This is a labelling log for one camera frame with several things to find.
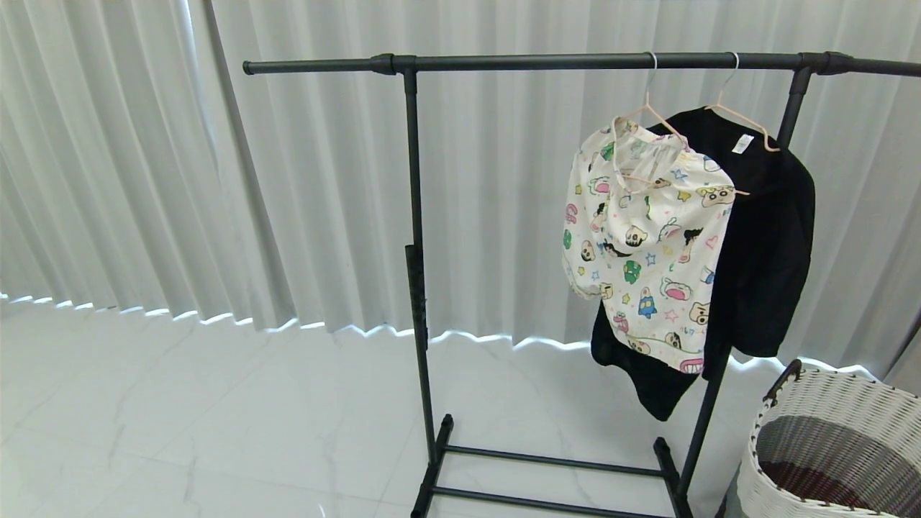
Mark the cream printed garment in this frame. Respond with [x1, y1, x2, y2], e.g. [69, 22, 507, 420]
[561, 117, 737, 375]

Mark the pink clothes hanger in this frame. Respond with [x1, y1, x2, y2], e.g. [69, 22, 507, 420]
[704, 52, 781, 153]
[610, 52, 750, 196]

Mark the white laundry basket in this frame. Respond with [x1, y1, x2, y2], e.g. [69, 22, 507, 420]
[734, 358, 921, 518]

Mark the black clothes rack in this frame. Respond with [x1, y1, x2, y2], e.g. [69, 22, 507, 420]
[242, 50, 921, 518]

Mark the black garment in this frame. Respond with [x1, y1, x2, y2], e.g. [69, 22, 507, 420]
[590, 106, 817, 422]

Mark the white curtain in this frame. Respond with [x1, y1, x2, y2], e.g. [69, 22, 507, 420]
[0, 0, 921, 378]

